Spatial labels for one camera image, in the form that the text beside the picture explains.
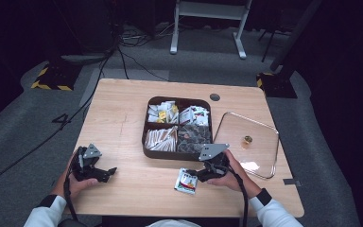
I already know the white metal stand frame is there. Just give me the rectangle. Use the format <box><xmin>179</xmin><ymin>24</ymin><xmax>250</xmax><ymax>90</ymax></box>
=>
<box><xmin>169</xmin><ymin>0</ymin><xmax>253</xmax><ymax>61</ymax></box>

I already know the left hand-held gripper black cable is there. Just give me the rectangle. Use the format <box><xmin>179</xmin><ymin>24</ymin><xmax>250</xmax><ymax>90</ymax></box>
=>
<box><xmin>62</xmin><ymin>169</ymin><xmax>79</xmax><ymax>221</ymax></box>

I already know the thin black floor cable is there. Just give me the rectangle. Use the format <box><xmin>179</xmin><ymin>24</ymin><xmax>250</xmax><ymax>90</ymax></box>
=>
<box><xmin>118</xmin><ymin>46</ymin><xmax>169</xmax><ymax>82</ymax></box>

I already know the person's left hand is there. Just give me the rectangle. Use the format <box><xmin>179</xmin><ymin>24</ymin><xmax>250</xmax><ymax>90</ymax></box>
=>
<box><xmin>50</xmin><ymin>154</ymin><xmax>99</xmax><ymax>201</ymax></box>

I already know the clear glass lid gold knob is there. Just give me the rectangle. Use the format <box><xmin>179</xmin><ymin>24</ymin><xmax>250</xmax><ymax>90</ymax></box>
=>
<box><xmin>213</xmin><ymin>111</ymin><xmax>280</xmax><ymax>181</ymax></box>

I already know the person's white clothing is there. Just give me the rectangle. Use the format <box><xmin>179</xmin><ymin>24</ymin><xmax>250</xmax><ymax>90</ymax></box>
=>
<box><xmin>145</xmin><ymin>218</ymin><xmax>203</xmax><ymax>227</ymax></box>

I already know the dark slanted stand pole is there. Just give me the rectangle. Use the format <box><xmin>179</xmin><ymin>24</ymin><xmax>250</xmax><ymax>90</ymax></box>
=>
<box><xmin>268</xmin><ymin>0</ymin><xmax>324</xmax><ymax>73</ymax></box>

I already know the bundle of floor cables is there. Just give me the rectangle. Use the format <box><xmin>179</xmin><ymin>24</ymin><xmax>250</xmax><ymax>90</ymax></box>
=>
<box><xmin>117</xmin><ymin>22</ymin><xmax>178</xmax><ymax>48</ymax></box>

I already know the grey tape piece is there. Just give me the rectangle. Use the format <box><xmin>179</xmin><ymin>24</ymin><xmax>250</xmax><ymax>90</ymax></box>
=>
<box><xmin>283</xmin><ymin>178</ymin><xmax>303</xmax><ymax>187</ymax></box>

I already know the pile of white yellow packets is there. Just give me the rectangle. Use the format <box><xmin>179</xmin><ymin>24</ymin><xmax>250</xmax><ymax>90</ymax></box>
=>
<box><xmin>147</xmin><ymin>100</ymin><xmax>180</xmax><ymax>124</ymax></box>

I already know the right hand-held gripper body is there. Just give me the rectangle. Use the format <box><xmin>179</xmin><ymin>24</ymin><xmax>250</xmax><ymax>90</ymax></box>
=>
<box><xmin>198</xmin><ymin>143</ymin><xmax>231</xmax><ymax>178</ymax></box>

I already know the person's right hand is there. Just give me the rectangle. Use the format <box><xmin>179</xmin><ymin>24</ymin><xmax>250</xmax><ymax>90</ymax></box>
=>
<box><xmin>205</xmin><ymin>148</ymin><xmax>263</xmax><ymax>200</ymax></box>

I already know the long black floor cable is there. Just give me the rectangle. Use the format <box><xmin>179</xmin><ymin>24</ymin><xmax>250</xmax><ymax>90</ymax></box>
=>
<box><xmin>0</xmin><ymin>46</ymin><xmax>118</xmax><ymax>193</ymax></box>

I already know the pile of dark packets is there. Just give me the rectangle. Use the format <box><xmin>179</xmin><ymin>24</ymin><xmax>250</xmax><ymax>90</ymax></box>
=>
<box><xmin>177</xmin><ymin>125</ymin><xmax>213</xmax><ymax>154</ymax></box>

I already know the right hand-held gripper black cable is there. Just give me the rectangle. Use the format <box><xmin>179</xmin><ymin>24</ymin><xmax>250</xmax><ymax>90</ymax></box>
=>
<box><xmin>226</xmin><ymin>164</ymin><xmax>251</xmax><ymax>227</ymax></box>

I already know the dark brown compartment box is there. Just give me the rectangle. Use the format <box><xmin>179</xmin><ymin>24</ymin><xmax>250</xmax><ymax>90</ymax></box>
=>
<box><xmin>141</xmin><ymin>96</ymin><xmax>215</xmax><ymax>162</ymax></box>

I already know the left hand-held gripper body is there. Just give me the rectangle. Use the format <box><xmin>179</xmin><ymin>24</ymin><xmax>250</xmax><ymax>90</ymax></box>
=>
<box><xmin>70</xmin><ymin>143</ymin><xmax>103</xmax><ymax>182</ymax></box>

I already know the white red green tea packet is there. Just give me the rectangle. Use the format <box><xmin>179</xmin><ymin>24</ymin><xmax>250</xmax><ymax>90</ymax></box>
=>
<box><xmin>173</xmin><ymin>167</ymin><xmax>199</xmax><ymax>195</ymax></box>

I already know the pile of paper sugar sticks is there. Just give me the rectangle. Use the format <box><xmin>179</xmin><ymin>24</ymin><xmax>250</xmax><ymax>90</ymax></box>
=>
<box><xmin>144</xmin><ymin>126</ymin><xmax>179</xmax><ymax>151</ymax></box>

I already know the black yellow striped stand base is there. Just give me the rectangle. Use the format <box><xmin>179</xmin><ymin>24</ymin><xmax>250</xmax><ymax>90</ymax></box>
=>
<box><xmin>255</xmin><ymin>72</ymin><xmax>298</xmax><ymax>99</ymax></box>
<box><xmin>30</xmin><ymin>61</ymin><xmax>83</xmax><ymax>93</ymax></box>

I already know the hand-held gripper black cable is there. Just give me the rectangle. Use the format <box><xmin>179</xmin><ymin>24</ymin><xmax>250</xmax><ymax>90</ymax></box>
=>
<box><xmin>226</xmin><ymin>164</ymin><xmax>251</xmax><ymax>227</ymax></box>
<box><xmin>62</xmin><ymin>169</ymin><xmax>79</xmax><ymax>221</ymax></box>

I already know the pile of white tea packets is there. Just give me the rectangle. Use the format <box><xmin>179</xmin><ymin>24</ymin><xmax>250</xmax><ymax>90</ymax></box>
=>
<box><xmin>179</xmin><ymin>105</ymin><xmax>210</xmax><ymax>127</ymax></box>

